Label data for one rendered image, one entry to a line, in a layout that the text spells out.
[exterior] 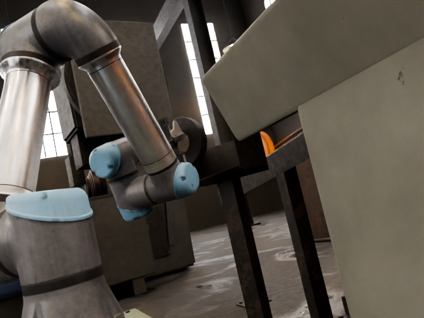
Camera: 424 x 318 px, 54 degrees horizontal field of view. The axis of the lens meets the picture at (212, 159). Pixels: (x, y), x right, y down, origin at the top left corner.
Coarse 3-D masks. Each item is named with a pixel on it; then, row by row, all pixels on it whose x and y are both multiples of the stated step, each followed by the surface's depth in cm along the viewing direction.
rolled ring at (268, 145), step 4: (260, 132) 172; (264, 132) 172; (264, 136) 170; (268, 136) 170; (264, 140) 169; (268, 140) 169; (264, 144) 169; (268, 144) 168; (272, 144) 168; (264, 148) 169; (268, 148) 167; (272, 148) 168; (268, 152) 167; (272, 152) 168
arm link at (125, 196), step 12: (120, 180) 96; (132, 180) 97; (120, 192) 96; (132, 192) 95; (144, 192) 93; (120, 204) 97; (132, 204) 96; (144, 204) 96; (156, 204) 96; (132, 216) 97
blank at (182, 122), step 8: (176, 120) 124; (184, 120) 122; (192, 120) 121; (184, 128) 122; (192, 128) 120; (200, 128) 120; (192, 136) 120; (200, 136) 119; (176, 144) 126; (192, 144) 120; (200, 144) 119; (176, 152) 124; (192, 152) 120; (200, 152) 119; (184, 160) 122; (192, 160) 120; (200, 160) 122
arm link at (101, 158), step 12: (108, 144) 95; (120, 144) 97; (96, 156) 94; (108, 156) 93; (120, 156) 95; (132, 156) 99; (96, 168) 95; (108, 168) 93; (120, 168) 96; (132, 168) 98; (108, 180) 97
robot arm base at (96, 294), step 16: (96, 272) 60; (32, 288) 57; (48, 288) 56; (64, 288) 56; (80, 288) 57; (96, 288) 59; (32, 304) 57; (48, 304) 56; (64, 304) 56; (80, 304) 56; (96, 304) 58; (112, 304) 61
